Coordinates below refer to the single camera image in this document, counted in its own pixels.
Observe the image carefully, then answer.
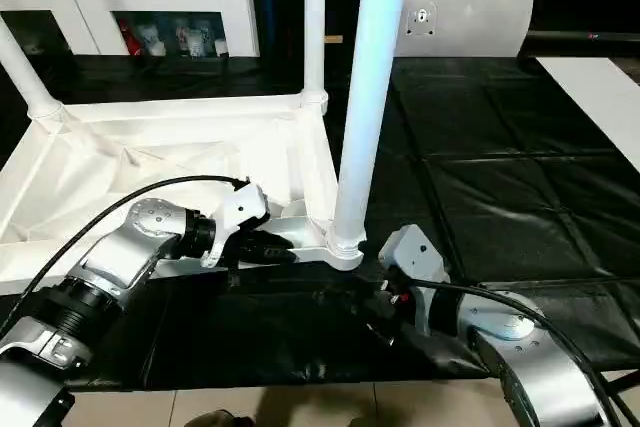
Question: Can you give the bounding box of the white plastic table leg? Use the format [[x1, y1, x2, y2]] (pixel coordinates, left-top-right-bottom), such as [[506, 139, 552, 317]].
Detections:
[[0, 14, 66, 133], [327, 0, 415, 254], [299, 0, 330, 108]]

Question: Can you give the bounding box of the dark left robot foot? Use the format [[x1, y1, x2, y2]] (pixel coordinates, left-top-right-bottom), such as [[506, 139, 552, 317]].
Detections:
[[192, 409, 256, 427]]

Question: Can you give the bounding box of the black bar with red mark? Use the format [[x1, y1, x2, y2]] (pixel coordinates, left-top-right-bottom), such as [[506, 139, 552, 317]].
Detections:
[[524, 31, 640, 43]]

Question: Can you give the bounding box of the black tripod leg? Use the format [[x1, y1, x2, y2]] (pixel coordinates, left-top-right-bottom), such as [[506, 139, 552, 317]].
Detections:
[[599, 371, 640, 393]]

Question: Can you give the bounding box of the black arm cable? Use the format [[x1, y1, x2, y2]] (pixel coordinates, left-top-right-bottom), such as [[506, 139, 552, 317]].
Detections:
[[399, 279, 636, 427], [0, 174, 251, 333]]

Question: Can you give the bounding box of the black work mat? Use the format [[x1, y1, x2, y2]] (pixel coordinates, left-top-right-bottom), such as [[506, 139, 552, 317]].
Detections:
[[0, 54, 640, 391]]

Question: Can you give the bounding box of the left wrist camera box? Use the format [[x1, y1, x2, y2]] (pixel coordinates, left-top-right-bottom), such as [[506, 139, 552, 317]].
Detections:
[[199, 184, 271, 268]]

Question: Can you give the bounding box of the white plastic table top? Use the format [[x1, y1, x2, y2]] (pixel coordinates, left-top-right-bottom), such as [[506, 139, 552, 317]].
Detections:
[[0, 89, 366, 296]]

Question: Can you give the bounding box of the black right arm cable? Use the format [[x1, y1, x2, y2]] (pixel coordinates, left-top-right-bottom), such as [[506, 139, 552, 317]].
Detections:
[[399, 279, 636, 427]]

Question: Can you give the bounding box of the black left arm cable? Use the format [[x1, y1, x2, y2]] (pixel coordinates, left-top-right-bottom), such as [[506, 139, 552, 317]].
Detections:
[[0, 174, 251, 333]]

